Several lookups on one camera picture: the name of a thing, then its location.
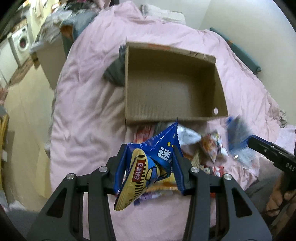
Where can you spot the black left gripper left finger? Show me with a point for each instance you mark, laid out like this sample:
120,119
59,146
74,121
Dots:
61,218

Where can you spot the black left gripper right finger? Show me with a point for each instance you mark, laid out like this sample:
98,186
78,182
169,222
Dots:
219,208

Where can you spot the white blue snack bag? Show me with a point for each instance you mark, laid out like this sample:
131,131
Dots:
238,134

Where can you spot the orange silver chip bag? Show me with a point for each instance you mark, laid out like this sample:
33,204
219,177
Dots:
212,145

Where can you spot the blue yellow snack bag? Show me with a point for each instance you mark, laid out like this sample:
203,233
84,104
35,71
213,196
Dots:
147,166

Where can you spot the red white snack bag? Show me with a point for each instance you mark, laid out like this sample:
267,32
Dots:
143,133

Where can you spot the person's right hand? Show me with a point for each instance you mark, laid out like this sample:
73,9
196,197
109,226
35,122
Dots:
276,199

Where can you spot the teal bed headboard cushion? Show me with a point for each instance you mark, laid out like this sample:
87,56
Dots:
240,53

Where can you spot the pink bed duvet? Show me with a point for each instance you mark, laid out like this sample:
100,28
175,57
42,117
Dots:
89,115

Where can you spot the brown cardboard box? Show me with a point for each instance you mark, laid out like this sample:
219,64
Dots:
164,83

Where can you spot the dark grey striped garment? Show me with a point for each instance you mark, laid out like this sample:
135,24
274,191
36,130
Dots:
115,72

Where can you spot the white washing machine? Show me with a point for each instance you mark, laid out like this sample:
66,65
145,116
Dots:
21,45

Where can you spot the white pillow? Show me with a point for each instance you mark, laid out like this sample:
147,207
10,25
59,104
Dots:
164,14

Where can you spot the pile of clothes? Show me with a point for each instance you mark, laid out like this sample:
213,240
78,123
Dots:
66,23

